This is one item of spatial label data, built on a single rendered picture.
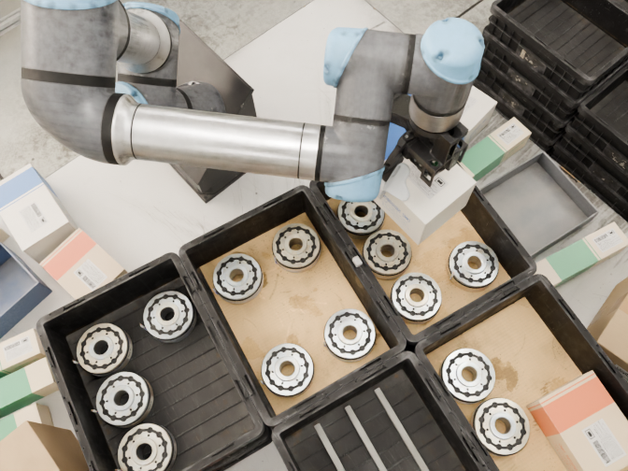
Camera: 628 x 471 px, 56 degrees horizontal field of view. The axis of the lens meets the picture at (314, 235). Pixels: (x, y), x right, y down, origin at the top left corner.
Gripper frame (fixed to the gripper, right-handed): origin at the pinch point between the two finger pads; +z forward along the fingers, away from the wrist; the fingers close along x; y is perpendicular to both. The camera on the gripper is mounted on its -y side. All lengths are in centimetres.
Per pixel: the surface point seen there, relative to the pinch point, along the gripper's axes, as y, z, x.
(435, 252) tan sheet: 9.5, 27.6, 3.9
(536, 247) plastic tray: 22, 40, 28
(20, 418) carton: -21, 35, -85
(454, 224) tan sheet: 7.5, 27.6, 11.6
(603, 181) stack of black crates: 18, 83, 85
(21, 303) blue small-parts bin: -44, 36, -72
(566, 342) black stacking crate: 40.1, 24.7, 8.9
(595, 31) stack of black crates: -18, 62, 111
